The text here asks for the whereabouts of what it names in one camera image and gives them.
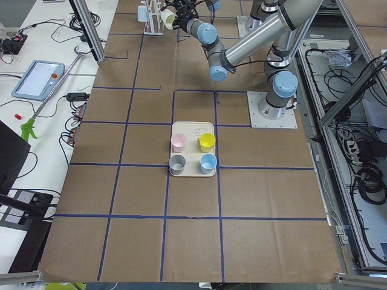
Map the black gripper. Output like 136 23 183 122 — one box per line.
174 0 198 30

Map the cream white cup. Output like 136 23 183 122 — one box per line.
161 8 177 30

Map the light blue cup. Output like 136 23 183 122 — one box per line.
200 153 217 173
137 5 149 22

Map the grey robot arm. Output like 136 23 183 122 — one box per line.
248 0 285 23
164 0 321 120

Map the pink cup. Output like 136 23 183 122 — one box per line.
171 133 187 153

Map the yellow cup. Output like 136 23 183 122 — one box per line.
199 133 216 153

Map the grey cup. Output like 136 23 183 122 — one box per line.
169 154 186 176

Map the black power adapter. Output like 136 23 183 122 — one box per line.
66 92 89 102

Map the cream plastic tray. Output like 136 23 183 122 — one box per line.
169 121 216 177

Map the blue teach pendant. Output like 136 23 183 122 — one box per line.
11 60 65 101

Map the white wire cup rack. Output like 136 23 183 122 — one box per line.
140 0 164 36

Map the aluminium frame post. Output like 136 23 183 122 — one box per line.
69 0 106 63

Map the green handled reach grabber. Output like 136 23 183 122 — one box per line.
21 45 89 142

